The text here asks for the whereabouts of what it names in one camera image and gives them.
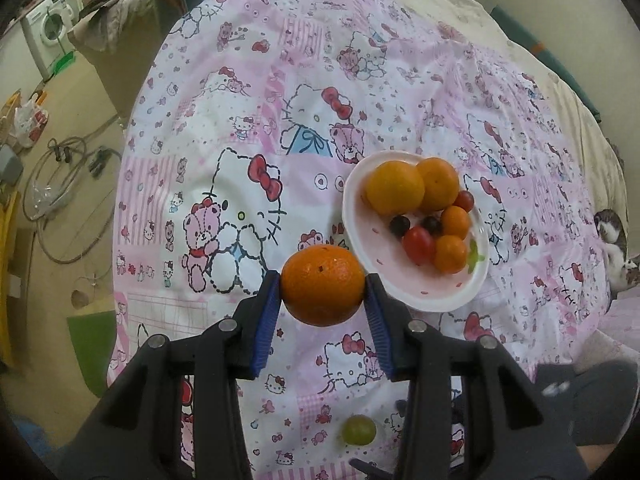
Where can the grey and white cat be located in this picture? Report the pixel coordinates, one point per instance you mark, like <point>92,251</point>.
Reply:
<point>615,245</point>

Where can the yellow board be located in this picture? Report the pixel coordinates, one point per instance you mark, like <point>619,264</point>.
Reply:
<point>7,270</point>

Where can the clear plastic bag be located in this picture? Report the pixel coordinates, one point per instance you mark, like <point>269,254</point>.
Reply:
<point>47,197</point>

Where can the large orange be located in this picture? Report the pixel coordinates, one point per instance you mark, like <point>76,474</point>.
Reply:
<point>395,187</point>
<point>440,182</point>

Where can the dark grape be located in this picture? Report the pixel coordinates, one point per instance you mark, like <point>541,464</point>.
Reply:
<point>431,225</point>
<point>400,225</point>

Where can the small orange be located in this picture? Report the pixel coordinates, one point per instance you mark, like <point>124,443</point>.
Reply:
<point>322,285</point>
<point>450,255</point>
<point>456,221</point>

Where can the armchair with clothes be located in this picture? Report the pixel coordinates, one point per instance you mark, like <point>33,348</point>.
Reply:
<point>125,80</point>

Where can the pile of clothes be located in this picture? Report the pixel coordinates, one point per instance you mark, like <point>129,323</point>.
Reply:
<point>120,10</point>

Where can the green mat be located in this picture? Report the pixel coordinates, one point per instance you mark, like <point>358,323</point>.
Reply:
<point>92,345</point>

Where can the person's grey pants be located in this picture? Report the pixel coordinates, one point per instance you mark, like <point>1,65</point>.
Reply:
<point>590,395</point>

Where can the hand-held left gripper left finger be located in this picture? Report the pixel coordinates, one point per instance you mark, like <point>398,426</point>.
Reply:
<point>267,320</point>

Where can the white and red plastic bag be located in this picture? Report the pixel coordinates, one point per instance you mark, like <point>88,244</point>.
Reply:
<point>30,120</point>

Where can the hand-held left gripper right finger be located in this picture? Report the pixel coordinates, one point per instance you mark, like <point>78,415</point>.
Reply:
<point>380,325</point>

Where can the white washing machine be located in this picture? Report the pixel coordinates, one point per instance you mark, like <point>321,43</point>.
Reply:
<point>47,30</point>

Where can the pink and white plate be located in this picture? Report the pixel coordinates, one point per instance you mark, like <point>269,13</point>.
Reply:
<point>430,290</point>

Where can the green grape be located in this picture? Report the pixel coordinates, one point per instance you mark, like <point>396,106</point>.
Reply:
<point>358,430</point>

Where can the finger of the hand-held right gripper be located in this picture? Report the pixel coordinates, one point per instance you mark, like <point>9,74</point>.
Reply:
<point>375,471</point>

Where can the red cherry tomato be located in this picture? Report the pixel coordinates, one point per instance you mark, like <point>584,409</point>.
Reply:
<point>465,201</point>
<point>419,246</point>

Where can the pink cartoon printed blanket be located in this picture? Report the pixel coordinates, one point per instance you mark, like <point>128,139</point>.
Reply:
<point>310,85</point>

